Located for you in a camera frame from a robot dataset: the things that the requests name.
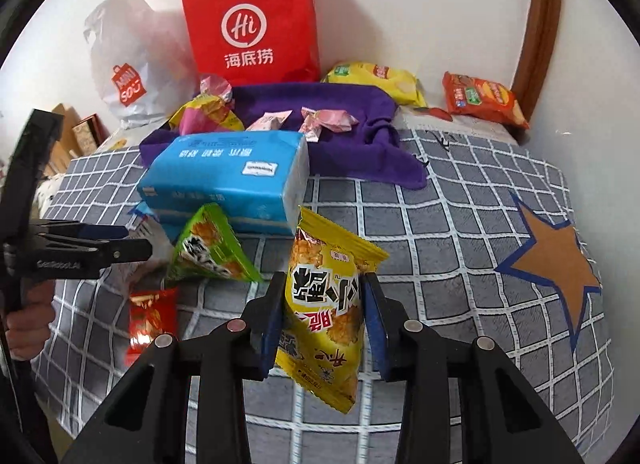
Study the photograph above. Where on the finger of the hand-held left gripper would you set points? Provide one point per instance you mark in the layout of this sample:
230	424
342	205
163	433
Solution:
127	250
107	231

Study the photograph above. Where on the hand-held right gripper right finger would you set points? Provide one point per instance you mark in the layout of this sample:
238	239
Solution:
376	326

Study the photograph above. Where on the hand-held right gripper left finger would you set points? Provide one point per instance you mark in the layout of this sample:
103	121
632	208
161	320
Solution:
272	329

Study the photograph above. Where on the pink candy packet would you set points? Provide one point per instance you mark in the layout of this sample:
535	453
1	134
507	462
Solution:
327	122
216	88
270	120

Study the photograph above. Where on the person's left hand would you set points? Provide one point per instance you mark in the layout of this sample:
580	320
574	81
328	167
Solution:
30	329

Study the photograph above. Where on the brown cardboard box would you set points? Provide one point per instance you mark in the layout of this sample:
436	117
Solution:
62	139

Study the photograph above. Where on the dark red box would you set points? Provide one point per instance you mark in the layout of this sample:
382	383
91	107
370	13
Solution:
90	134

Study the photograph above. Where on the red snack packet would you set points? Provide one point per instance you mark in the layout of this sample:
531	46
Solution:
150	319

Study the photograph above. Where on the green snack packet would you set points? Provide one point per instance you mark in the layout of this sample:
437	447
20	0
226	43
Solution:
210	244

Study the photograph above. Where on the blue tissue pack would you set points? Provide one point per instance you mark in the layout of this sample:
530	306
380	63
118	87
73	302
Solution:
260	228
225	174

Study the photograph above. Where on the grey checked blanket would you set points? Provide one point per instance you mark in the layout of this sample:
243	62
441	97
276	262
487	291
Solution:
450	244

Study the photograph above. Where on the yellow pink snack packet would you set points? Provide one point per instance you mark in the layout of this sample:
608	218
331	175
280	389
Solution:
205	117

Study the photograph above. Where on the white plastic bag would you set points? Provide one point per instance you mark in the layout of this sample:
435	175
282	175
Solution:
135	44

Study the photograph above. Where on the purple cloth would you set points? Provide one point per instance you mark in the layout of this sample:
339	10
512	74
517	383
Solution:
350	109

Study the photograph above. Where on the yellow chip bag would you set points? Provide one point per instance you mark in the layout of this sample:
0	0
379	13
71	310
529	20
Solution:
370	77

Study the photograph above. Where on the orange chip bag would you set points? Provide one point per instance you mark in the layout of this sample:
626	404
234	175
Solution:
480	97

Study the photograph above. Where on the brown wooden trim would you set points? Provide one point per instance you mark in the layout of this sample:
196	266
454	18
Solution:
542	19

